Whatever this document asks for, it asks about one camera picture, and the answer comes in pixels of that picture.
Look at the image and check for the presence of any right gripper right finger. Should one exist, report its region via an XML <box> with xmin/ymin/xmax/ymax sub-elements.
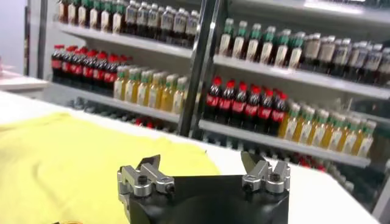
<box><xmin>239</xmin><ymin>150</ymin><xmax>291</xmax><ymax>195</ymax></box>

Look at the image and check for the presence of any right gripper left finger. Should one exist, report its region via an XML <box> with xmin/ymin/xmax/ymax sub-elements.
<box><xmin>117</xmin><ymin>154</ymin><xmax>176</xmax><ymax>198</ymax></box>

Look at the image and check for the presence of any yellow-green t-shirt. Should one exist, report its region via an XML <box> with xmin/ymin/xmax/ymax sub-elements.
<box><xmin>0</xmin><ymin>111</ymin><xmax>221</xmax><ymax>224</ymax></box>

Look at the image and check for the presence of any yellow tea bottle green label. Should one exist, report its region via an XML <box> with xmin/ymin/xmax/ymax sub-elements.
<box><xmin>307</xmin><ymin>110</ymin><xmax>330</xmax><ymax>147</ymax></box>
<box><xmin>124</xmin><ymin>68</ymin><xmax>138</xmax><ymax>103</ymax></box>
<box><xmin>278</xmin><ymin>103</ymin><xmax>301</xmax><ymax>141</ymax></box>
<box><xmin>321</xmin><ymin>114</ymin><xmax>345</xmax><ymax>152</ymax></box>
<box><xmin>352</xmin><ymin>120</ymin><xmax>377</xmax><ymax>158</ymax></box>
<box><xmin>336</xmin><ymin>117</ymin><xmax>361</xmax><ymax>155</ymax></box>
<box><xmin>292</xmin><ymin>107</ymin><xmax>316</xmax><ymax>144</ymax></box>
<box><xmin>136</xmin><ymin>70</ymin><xmax>150</xmax><ymax>107</ymax></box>
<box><xmin>147</xmin><ymin>72</ymin><xmax>161</xmax><ymax>109</ymax></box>
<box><xmin>113</xmin><ymin>66</ymin><xmax>127</xmax><ymax>100</ymax></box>
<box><xmin>171</xmin><ymin>76</ymin><xmax>188</xmax><ymax>115</ymax></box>
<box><xmin>160</xmin><ymin>74</ymin><xmax>176</xmax><ymax>112</ymax></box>

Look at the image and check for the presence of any cola bottle red cap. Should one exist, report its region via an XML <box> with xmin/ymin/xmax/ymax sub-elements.
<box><xmin>51</xmin><ymin>44</ymin><xmax>63</xmax><ymax>83</ymax></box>
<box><xmin>82</xmin><ymin>50</ymin><xmax>94</xmax><ymax>91</ymax></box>
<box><xmin>60</xmin><ymin>45</ymin><xmax>73</xmax><ymax>85</ymax></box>
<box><xmin>216</xmin><ymin>79</ymin><xmax>236</xmax><ymax>124</ymax></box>
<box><xmin>70</xmin><ymin>47</ymin><xmax>83</xmax><ymax>88</ymax></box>
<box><xmin>255</xmin><ymin>88</ymin><xmax>274</xmax><ymax>133</ymax></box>
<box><xmin>243</xmin><ymin>85</ymin><xmax>262</xmax><ymax>130</ymax></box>
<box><xmin>103</xmin><ymin>54</ymin><xmax>118</xmax><ymax>97</ymax></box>
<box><xmin>204</xmin><ymin>75</ymin><xmax>222</xmax><ymax>121</ymax></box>
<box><xmin>230</xmin><ymin>81</ymin><xmax>248</xmax><ymax>127</ymax></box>
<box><xmin>93</xmin><ymin>52</ymin><xmax>106</xmax><ymax>94</ymax></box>
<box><xmin>268</xmin><ymin>91</ymin><xmax>289</xmax><ymax>136</ymax></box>

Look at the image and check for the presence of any dark tea bottle green cap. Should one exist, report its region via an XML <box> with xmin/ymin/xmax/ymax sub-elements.
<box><xmin>77</xmin><ymin>0</ymin><xmax>89</xmax><ymax>28</ymax></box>
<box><xmin>89</xmin><ymin>0</ymin><xmax>101</xmax><ymax>30</ymax></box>
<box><xmin>232</xmin><ymin>20</ymin><xmax>248</xmax><ymax>60</ymax></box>
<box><xmin>274</xmin><ymin>29</ymin><xmax>292</xmax><ymax>68</ymax></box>
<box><xmin>112</xmin><ymin>0</ymin><xmax>126</xmax><ymax>34</ymax></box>
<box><xmin>259</xmin><ymin>26</ymin><xmax>277</xmax><ymax>65</ymax></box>
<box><xmin>218</xmin><ymin>18</ymin><xmax>235</xmax><ymax>57</ymax></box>
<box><xmin>67</xmin><ymin>0</ymin><xmax>79</xmax><ymax>26</ymax></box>
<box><xmin>100</xmin><ymin>0</ymin><xmax>113</xmax><ymax>33</ymax></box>
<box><xmin>245</xmin><ymin>23</ymin><xmax>262</xmax><ymax>61</ymax></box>
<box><xmin>288</xmin><ymin>31</ymin><xmax>306</xmax><ymax>70</ymax></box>
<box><xmin>57</xmin><ymin>0</ymin><xmax>69</xmax><ymax>24</ymax></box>

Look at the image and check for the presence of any dark bottle beige label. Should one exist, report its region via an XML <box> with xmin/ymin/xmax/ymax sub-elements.
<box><xmin>303</xmin><ymin>32</ymin><xmax>321</xmax><ymax>71</ymax></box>
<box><xmin>316</xmin><ymin>35</ymin><xmax>336</xmax><ymax>73</ymax></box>

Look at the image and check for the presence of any dark bottle white blue label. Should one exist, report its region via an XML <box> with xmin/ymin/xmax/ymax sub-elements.
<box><xmin>377</xmin><ymin>47</ymin><xmax>390</xmax><ymax>86</ymax></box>
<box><xmin>136</xmin><ymin>1</ymin><xmax>149</xmax><ymax>37</ymax></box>
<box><xmin>346</xmin><ymin>41</ymin><xmax>368</xmax><ymax>82</ymax></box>
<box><xmin>147</xmin><ymin>2</ymin><xmax>160</xmax><ymax>40</ymax></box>
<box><xmin>185</xmin><ymin>10</ymin><xmax>200</xmax><ymax>48</ymax></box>
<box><xmin>160</xmin><ymin>5</ymin><xmax>174</xmax><ymax>43</ymax></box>
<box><xmin>330</xmin><ymin>38</ymin><xmax>351</xmax><ymax>77</ymax></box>
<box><xmin>124</xmin><ymin>0</ymin><xmax>138</xmax><ymax>35</ymax></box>
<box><xmin>362</xmin><ymin>43</ymin><xmax>383</xmax><ymax>85</ymax></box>
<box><xmin>172</xmin><ymin>7</ymin><xmax>187</xmax><ymax>46</ymax></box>

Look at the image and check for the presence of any white side table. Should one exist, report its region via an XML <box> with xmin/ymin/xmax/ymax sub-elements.
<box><xmin>0</xmin><ymin>69</ymin><xmax>51</xmax><ymax>92</ymax></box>

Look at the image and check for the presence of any black framed glass door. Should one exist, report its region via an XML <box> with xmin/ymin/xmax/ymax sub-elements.
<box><xmin>23</xmin><ymin>0</ymin><xmax>49</xmax><ymax>80</ymax></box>

